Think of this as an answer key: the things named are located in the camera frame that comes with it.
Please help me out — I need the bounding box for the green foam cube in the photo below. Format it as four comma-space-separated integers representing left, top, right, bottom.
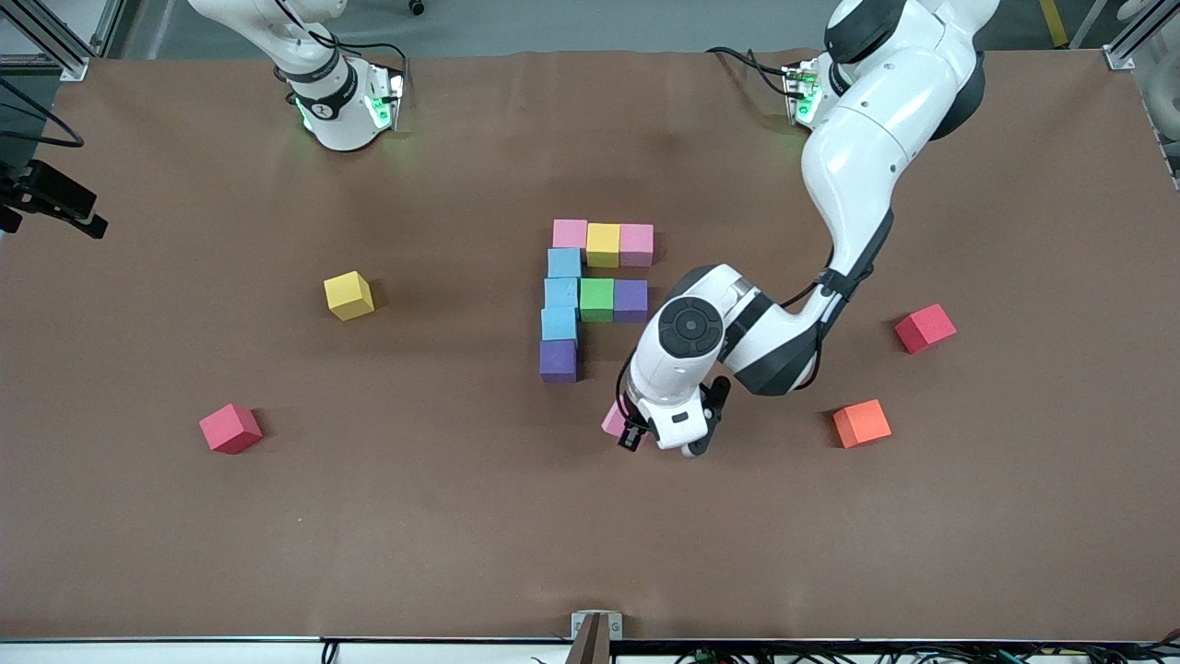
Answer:
579, 278, 616, 323

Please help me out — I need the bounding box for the brown table mat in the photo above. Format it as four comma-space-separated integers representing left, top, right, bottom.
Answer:
0, 49, 1180, 644

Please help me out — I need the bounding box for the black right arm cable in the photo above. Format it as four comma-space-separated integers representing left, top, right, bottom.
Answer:
0, 77, 86, 150

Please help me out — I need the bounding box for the purple foam cube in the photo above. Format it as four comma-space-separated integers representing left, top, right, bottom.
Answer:
613, 279, 649, 324
538, 339, 579, 384

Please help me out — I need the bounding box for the orange foam cube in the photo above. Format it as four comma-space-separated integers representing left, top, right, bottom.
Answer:
833, 399, 893, 450

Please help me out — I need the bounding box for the black cable bundle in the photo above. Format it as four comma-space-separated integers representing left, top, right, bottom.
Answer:
671, 630, 1180, 664

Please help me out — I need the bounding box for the yellow foam cube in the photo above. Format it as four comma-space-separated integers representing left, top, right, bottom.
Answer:
324, 271, 376, 322
586, 223, 622, 269

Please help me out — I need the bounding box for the silver metal bracket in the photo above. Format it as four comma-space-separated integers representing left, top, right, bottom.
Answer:
570, 611, 624, 641

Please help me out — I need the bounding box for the aluminium frame profile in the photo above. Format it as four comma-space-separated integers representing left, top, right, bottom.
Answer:
0, 0, 91, 82
1102, 0, 1180, 72
89, 0, 141, 58

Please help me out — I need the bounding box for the white table edge rail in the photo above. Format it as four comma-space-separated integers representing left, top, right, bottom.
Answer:
0, 638, 1180, 664

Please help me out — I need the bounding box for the black base power cable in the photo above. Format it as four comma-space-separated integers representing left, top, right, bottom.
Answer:
309, 28, 409, 89
705, 44, 799, 99

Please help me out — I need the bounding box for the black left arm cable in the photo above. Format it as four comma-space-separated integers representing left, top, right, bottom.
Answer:
616, 235, 877, 407

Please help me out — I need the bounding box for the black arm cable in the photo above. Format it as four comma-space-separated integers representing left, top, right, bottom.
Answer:
616, 235, 877, 407
0, 77, 86, 150

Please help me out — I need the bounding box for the red foam cube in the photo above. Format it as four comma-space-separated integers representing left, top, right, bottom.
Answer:
199, 403, 264, 456
894, 303, 958, 355

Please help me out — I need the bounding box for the base connector box green light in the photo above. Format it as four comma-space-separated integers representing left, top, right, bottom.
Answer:
364, 69, 407, 135
782, 60, 823, 125

